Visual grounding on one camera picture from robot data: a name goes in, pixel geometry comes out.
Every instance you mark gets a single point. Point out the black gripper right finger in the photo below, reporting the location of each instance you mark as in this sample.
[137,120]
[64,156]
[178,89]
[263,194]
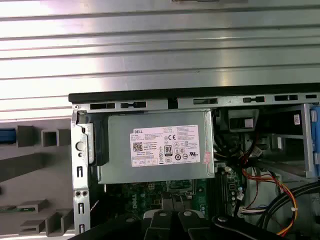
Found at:
[190,225]

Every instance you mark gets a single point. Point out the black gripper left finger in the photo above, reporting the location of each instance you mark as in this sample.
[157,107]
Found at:
[160,225]

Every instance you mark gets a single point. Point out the hard disk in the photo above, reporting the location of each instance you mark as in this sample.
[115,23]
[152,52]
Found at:
[7,136]

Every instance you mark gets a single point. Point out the green motherboard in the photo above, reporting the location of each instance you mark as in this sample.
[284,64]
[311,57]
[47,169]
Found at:
[140,197]

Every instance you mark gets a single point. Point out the black RAM slot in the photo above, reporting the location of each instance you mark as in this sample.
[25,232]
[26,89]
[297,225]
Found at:
[219,195]
[225,195]

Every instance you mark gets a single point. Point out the grey power supply unit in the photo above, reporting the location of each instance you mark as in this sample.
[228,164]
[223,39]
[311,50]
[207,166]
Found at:
[120,155]

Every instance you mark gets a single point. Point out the black open PC case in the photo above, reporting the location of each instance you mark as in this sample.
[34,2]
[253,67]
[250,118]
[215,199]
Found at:
[155,102]

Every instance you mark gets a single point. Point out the grey parts rack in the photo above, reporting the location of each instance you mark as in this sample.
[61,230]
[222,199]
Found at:
[30,175]

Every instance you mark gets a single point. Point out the grey optical drive cage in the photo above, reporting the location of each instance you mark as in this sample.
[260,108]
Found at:
[306,140]

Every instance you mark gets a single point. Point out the green RAM stick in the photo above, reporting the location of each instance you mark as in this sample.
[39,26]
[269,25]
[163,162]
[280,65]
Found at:
[15,209]

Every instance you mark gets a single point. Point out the blue plastic drive latch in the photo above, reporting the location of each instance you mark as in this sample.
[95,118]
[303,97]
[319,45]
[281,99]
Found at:
[315,140]

